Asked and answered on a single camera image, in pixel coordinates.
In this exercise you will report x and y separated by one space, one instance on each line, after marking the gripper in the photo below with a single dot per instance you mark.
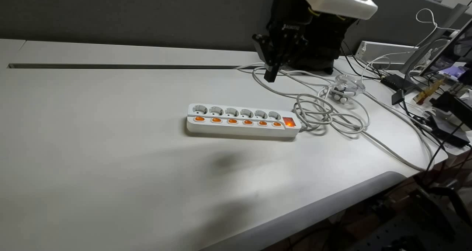
289 11

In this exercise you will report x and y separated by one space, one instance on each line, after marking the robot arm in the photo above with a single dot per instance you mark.
339 0

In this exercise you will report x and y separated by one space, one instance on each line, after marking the black bag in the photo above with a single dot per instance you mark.
324 41

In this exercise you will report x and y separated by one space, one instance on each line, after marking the clear plastic case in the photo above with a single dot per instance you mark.
346 88

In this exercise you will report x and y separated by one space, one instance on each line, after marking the white power strip orange switches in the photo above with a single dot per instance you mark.
241 121

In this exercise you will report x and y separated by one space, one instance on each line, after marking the small black box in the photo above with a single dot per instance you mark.
396 82

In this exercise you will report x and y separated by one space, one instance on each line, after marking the yellow object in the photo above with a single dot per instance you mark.
427 91

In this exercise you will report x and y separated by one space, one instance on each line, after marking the monitor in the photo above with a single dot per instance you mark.
451 53

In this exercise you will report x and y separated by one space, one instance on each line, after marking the black device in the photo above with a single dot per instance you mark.
451 114

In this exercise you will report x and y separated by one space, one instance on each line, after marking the office chair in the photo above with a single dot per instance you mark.
442 199

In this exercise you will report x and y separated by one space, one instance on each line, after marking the white wall socket box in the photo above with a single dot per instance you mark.
383 51

